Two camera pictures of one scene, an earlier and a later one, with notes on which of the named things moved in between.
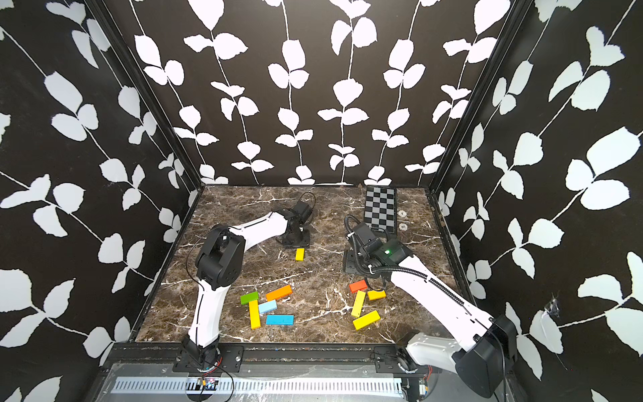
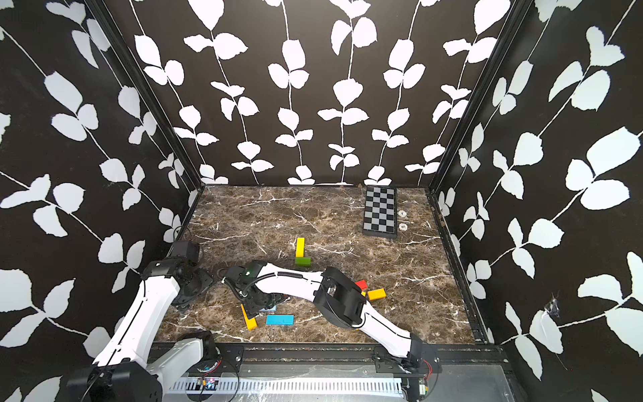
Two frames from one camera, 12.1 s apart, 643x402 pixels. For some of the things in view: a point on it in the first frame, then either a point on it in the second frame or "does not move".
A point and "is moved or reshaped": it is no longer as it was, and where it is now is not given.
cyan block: [282, 320] does not move
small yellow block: [376, 295] does not move
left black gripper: [304, 244] to [207, 276]
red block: [357, 286] does not move
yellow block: [300, 253] does not move
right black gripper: [350, 257] to [251, 310]
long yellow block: [254, 315] is moved or reshaped
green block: [249, 297] is moved or reshaped
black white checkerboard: [379, 211] does not move
